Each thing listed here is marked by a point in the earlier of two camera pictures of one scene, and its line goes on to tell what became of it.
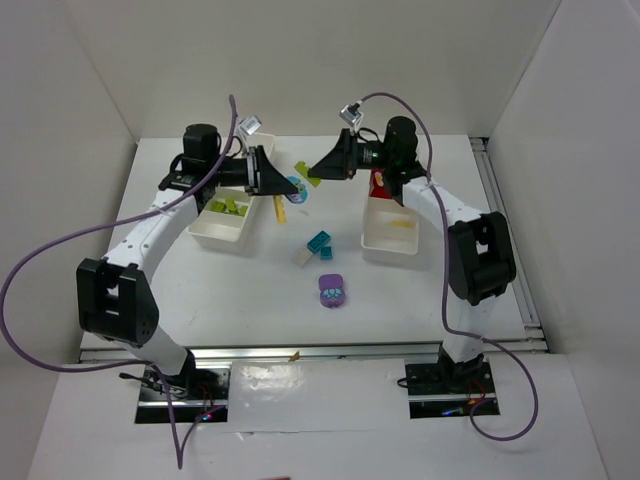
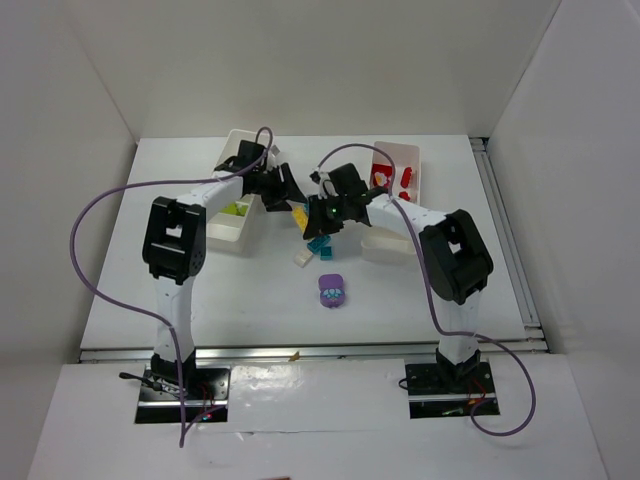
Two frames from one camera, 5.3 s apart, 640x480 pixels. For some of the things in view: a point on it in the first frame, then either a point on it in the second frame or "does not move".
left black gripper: (253, 170) to (275, 189)
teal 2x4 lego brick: (320, 239) does not move
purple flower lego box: (332, 294) does not move
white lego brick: (301, 257) does not move
